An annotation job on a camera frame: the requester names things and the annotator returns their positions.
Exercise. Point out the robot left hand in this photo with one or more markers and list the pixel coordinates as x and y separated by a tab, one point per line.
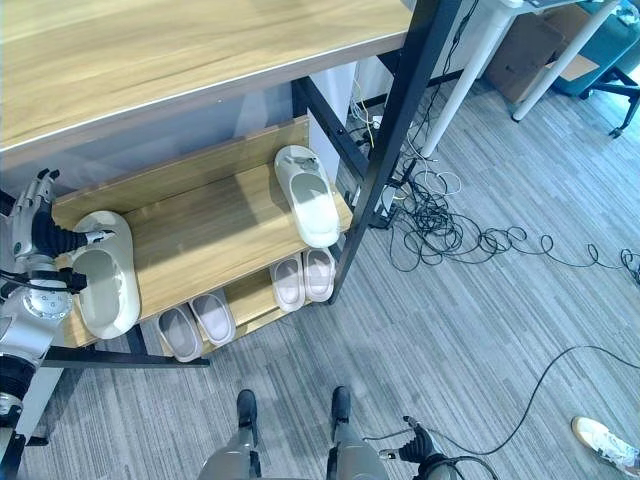
45	232

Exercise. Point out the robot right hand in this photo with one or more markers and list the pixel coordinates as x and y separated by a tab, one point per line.
417	447

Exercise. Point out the pale green foam slipper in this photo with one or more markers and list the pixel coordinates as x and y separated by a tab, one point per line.
316	216
107	297

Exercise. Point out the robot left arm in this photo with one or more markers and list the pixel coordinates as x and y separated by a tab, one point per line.
27	327

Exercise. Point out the narrow wooden rack shelf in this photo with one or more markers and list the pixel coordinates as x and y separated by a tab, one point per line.
250	300

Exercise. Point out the wide wooden rack board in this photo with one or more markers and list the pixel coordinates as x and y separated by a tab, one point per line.
175	55

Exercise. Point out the robot right leg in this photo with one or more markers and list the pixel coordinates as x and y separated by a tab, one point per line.
352	450

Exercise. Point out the robot leg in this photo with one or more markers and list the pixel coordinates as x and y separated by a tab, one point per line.
352	450
235	452

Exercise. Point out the beige pink foam slipper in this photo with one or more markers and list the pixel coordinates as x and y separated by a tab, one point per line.
289	286
320	276
214	320
181	336

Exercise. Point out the robot left leg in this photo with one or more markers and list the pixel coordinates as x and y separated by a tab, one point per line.
235	452

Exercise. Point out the person's white sneaker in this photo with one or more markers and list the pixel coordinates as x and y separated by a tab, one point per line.
602	442

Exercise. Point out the black power strip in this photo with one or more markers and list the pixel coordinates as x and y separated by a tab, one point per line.
384	207

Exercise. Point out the white table leg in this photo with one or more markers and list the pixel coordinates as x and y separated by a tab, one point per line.
462	82
555	67

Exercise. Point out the brown cardboard box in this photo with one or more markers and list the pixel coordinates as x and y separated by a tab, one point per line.
525	55

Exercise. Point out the black chair base with casters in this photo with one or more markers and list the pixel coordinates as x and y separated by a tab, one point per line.
622	87

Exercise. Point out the teal upholstered chair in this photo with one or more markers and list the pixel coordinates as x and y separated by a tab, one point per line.
607	45

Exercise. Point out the wooden shelf with back rail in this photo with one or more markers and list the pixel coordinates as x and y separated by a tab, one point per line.
210	220

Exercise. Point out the black metal rack frame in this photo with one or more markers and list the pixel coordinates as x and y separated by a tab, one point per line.
400	125

